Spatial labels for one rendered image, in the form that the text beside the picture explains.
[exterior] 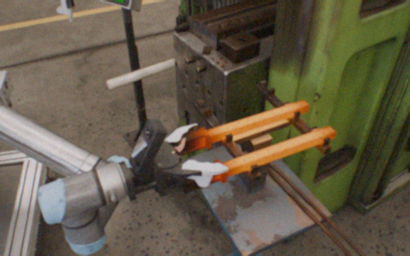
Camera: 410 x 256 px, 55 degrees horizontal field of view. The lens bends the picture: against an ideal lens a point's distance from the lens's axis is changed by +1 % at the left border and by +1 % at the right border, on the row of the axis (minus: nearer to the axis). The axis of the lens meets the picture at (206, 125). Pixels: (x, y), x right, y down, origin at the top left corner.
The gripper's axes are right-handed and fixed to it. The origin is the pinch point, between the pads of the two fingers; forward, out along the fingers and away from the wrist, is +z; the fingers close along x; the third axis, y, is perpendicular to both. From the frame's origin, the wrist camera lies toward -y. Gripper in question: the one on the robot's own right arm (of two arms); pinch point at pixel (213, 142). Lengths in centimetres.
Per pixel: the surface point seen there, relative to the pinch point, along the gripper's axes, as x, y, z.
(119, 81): -103, 48, 2
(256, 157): 0.5, 8.9, 11.4
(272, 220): 2.0, 36.1, 18.6
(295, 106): -12.0, 8.9, 31.2
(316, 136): 0.4, 8.9, 28.8
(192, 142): -11.4, 9.6, 0.1
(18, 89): -220, 111, -50
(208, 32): -70, 14, 32
